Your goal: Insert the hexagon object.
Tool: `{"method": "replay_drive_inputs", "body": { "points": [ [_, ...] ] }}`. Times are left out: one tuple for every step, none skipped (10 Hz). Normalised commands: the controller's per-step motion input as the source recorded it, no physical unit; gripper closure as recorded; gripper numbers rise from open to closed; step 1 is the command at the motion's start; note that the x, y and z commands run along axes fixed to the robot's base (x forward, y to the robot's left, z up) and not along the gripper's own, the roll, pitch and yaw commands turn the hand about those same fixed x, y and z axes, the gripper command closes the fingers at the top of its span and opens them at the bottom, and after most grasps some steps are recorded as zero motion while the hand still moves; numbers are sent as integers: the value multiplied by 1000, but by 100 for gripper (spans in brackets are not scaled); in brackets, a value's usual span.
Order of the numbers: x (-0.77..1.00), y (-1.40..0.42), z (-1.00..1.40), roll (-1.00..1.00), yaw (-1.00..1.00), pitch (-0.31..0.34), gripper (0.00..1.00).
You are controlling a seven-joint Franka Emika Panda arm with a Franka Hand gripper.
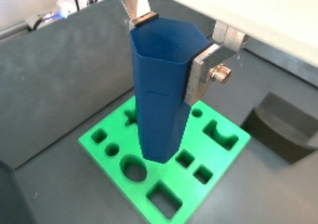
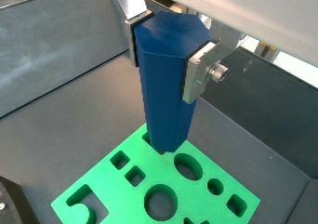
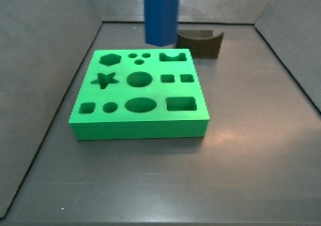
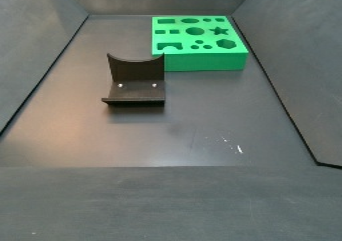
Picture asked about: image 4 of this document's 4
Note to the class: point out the green shape sorter block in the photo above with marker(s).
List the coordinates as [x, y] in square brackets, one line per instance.
[198, 43]

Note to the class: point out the black curved holder bracket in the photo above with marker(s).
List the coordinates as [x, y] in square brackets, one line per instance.
[138, 81]

